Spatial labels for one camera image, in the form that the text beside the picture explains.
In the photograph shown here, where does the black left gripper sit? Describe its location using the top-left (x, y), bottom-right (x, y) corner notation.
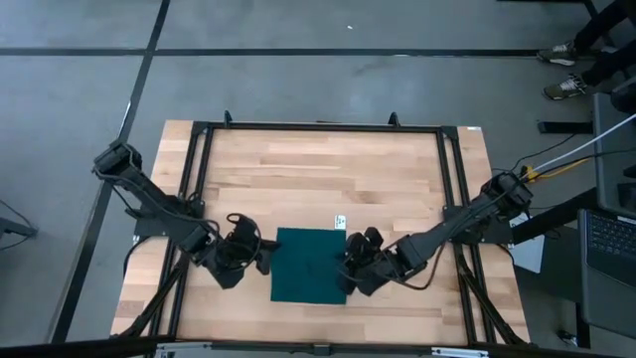
top-left (205, 233), bottom-right (283, 290)

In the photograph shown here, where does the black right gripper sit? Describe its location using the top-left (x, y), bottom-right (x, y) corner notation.
top-left (337, 231), bottom-right (406, 297)

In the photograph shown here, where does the green microfiber towel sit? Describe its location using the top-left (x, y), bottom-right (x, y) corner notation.
top-left (269, 214), bottom-right (349, 306)

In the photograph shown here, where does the white paper sheet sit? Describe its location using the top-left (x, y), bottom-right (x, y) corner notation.
top-left (508, 233), bottom-right (547, 275)

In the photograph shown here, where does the black metal crossbar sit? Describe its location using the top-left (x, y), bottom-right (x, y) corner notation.
top-left (0, 335), bottom-right (636, 358)

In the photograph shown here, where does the black slanted table leg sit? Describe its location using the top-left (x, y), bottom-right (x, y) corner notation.
top-left (511, 187), bottom-right (598, 246)

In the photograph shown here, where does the grey stand foot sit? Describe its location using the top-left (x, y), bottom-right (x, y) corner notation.
top-left (0, 198), bottom-right (40, 252)

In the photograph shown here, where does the black table foot bar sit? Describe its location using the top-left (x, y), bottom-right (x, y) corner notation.
top-left (537, 120), bottom-right (595, 135)

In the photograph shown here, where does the dark laptop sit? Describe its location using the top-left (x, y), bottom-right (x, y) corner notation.
top-left (577, 208), bottom-right (636, 290)

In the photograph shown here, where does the grey side table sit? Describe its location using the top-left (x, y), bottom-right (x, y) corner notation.
top-left (577, 90), bottom-right (636, 341)

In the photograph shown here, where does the person's shoe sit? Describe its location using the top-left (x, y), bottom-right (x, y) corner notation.
top-left (542, 73), bottom-right (588, 101)
top-left (536, 41), bottom-right (580, 68)

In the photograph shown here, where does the person's leg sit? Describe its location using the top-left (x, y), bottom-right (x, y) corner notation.
top-left (570, 0), bottom-right (633, 54)
top-left (579, 40), bottom-right (636, 87)

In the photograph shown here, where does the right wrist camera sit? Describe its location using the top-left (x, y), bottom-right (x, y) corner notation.
top-left (364, 226), bottom-right (386, 251)

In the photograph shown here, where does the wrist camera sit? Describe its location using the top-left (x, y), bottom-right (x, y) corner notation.
top-left (226, 212), bottom-right (261, 242)
top-left (364, 226), bottom-right (386, 251)

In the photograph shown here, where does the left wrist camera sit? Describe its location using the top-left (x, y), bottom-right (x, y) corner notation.
top-left (226, 212), bottom-right (261, 242)

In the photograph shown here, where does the black metal table frame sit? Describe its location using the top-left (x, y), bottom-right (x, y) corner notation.
top-left (111, 110), bottom-right (531, 349)

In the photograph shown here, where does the silver bracket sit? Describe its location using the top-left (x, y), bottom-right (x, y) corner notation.
top-left (430, 346), bottom-right (491, 358)

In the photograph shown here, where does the black cable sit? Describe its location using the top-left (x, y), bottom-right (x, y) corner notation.
top-left (510, 132), bottom-right (578, 171)

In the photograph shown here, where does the yellow cable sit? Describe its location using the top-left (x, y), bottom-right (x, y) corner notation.
top-left (520, 157), bottom-right (597, 181)

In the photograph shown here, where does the white cable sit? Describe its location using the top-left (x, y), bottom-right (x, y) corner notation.
top-left (526, 112), bottom-right (636, 175)

